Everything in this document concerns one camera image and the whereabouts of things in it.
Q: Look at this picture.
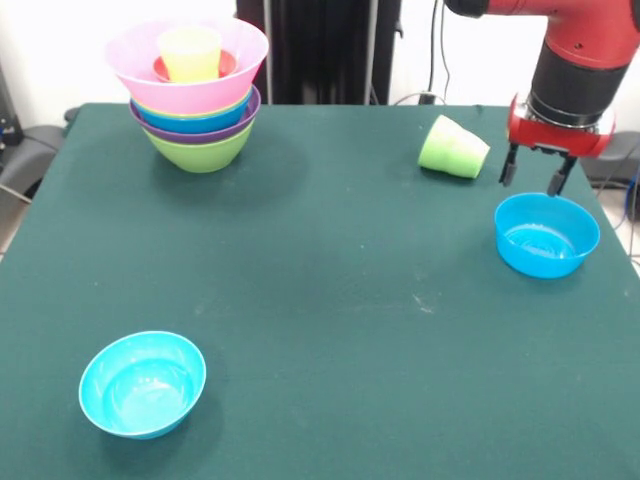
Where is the yellow plastic cup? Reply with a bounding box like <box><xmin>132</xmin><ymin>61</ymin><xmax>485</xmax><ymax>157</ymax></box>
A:
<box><xmin>167</xmin><ymin>67</ymin><xmax>221</xmax><ymax>84</ymax></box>
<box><xmin>157</xmin><ymin>27</ymin><xmax>223</xmax><ymax>74</ymax></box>

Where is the black wall cable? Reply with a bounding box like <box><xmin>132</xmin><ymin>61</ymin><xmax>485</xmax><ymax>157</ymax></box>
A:
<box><xmin>427</xmin><ymin>0</ymin><xmax>454</xmax><ymax>104</ymax></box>

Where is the small light blue bowl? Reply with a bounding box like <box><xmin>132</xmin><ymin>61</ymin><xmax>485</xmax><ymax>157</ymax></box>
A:
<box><xmin>78</xmin><ymin>329</ymin><xmax>208</xmax><ymax>441</ymax></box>

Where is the green plastic cup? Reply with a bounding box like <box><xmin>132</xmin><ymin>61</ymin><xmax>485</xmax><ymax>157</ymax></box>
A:
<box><xmin>417</xmin><ymin>114</ymin><xmax>474</xmax><ymax>174</ymax></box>
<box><xmin>449</xmin><ymin>124</ymin><xmax>491</xmax><ymax>180</ymax></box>

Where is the translucent blue plastic bowl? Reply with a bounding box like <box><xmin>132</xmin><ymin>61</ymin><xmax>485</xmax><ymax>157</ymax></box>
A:
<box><xmin>493</xmin><ymin>192</ymin><xmax>602</xmax><ymax>280</ymax></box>

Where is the purple plastic bowl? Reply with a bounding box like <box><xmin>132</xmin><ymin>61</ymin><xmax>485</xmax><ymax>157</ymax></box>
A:
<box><xmin>128</xmin><ymin>85</ymin><xmax>263</xmax><ymax>147</ymax></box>

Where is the black equipment base with knob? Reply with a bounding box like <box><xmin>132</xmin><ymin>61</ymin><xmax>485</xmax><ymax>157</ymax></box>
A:
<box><xmin>582</xmin><ymin>130</ymin><xmax>640</xmax><ymax>190</ymax></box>

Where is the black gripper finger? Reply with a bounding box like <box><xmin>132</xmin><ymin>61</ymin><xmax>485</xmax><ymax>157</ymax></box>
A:
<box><xmin>498</xmin><ymin>142</ymin><xmax>522</xmax><ymax>189</ymax></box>
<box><xmin>545</xmin><ymin>152</ymin><xmax>580</xmax><ymax>198</ymax></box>

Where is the large pink plastic bowl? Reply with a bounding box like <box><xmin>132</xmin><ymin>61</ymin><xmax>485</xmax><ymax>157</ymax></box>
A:
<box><xmin>104</xmin><ymin>17</ymin><xmax>270</xmax><ymax>115</ymax></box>

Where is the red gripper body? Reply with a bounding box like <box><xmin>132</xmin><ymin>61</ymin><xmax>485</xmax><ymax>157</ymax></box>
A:
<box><xmin>506</xmin><ymin>92</ymin><xmax>617</xmax><ymax>160</ymax></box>

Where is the blue cable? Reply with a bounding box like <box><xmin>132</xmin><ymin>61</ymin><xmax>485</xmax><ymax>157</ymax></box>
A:
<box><xmin>614</xmin><ymin>159</ymin><xmax>640</xmax><ymax>231</ymax></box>

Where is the large blue plastic bowl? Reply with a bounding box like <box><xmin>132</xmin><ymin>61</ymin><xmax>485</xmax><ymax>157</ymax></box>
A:
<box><xmin>135</xmin><ymin>89</ymin><xmax>254</xmax><ymax>135</ymax></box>

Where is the dark green tablecloth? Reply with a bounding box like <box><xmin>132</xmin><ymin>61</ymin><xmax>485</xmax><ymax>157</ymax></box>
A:
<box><xmin>0</xmin><ymin>102</ymin><xmax>640</xmax><ymax>480</ymax></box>

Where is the red plastic bowl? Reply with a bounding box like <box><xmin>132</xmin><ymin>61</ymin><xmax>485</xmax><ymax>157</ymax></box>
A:
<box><xmin>151</xmin><ymin>48</ymin><xmax>238</xmax><ymax>84</ymax></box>

